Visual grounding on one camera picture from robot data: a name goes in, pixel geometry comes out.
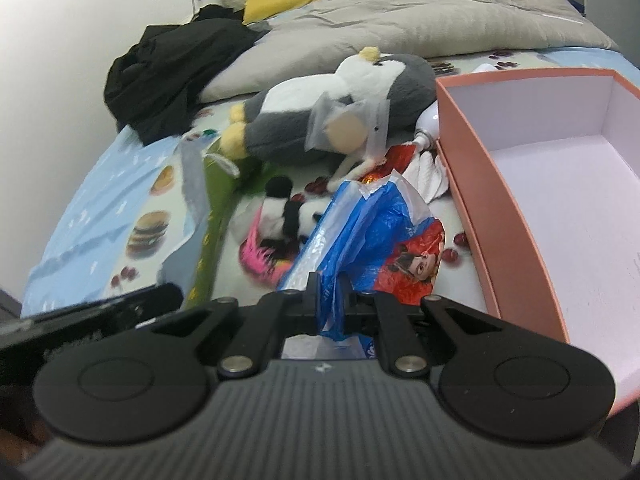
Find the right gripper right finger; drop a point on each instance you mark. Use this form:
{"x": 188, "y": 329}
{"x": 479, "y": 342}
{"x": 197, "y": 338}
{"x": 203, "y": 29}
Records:
{"x": 411, "y": 340}

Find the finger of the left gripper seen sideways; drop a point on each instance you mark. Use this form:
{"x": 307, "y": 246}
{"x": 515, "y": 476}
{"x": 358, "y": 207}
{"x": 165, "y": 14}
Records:
{"x": 72, "y": 326}

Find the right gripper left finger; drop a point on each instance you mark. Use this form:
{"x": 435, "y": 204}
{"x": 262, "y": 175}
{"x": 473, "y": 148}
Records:
{"x": 239, "y": 342}

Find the blue cartoon plastic bag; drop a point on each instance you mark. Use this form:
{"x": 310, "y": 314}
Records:
{"x": 390, "y": 242}

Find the white textured cloth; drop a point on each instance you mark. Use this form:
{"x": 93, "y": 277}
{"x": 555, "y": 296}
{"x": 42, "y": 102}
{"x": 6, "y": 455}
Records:
{"x": 427, "y": 174}

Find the small panda plush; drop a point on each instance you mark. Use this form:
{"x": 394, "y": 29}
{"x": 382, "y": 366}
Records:
{"x": 284, "y": 219}

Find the red foil tea packet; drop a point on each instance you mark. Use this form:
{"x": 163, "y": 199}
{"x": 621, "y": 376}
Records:
{"x": 397, "y": 158}

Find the clear packet with beige pad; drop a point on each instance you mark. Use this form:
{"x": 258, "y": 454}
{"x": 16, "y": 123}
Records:
{"x": 359, "y": 128}

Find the blue tree print bedsheet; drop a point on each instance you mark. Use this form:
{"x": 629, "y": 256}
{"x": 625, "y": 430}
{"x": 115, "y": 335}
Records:
{"x": 94, "y": 230}

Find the fruit print sheet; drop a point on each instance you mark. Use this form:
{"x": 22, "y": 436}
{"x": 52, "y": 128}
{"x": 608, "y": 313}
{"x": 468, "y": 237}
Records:
{"x": 350, "y": 194}

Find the green embroidered massage stick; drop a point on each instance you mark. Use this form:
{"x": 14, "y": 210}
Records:
{"x": 225, "y": 180}

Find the white spray bottle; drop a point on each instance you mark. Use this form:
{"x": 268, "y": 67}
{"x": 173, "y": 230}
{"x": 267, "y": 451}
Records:
{"x": 426, "y": 132}

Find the pink cardboard box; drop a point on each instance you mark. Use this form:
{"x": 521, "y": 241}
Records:
{"x": 543, "y": 165}

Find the grey white penguin plush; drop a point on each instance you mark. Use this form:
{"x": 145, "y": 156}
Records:
{"x": 272, "y": 125}

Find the black clothing pile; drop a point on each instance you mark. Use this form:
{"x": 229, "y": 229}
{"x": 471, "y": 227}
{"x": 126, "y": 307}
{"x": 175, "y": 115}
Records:
{"x": 153, "y": 88}

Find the grey quilt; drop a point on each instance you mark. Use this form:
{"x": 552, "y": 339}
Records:
{"x": 317, "y": 37}

